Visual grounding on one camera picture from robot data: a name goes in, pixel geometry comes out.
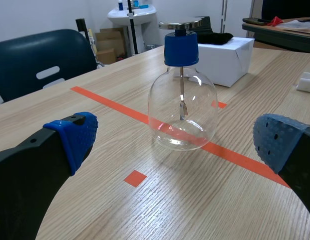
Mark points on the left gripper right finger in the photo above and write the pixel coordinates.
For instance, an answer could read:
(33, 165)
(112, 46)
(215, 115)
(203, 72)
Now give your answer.
(290, 150)

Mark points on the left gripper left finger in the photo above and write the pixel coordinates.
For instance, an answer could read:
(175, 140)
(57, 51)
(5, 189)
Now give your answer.
(24, 175)

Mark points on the patch of black fur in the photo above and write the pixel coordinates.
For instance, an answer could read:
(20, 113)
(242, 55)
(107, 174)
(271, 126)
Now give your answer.
(214, 38)

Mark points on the white moulded stand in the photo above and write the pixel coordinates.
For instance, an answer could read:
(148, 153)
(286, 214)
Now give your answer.
(306, 82)

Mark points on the white box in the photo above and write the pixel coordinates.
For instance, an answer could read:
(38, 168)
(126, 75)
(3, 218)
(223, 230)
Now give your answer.
(226, 62)

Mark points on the dark blue chair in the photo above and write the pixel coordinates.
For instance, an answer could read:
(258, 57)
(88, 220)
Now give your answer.
(42, 62)

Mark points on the grey desk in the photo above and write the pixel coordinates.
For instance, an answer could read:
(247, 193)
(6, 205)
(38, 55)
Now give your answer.
(280, 33)

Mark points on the clear glass flask blue stopper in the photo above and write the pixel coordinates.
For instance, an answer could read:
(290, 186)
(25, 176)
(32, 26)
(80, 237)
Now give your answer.
(182, 85)

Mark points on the brown cardboard box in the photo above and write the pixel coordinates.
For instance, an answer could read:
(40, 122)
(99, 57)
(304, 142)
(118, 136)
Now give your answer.
(108, 46)

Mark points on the white wash basin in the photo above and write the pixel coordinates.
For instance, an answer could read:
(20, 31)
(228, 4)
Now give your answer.
(133, 17)

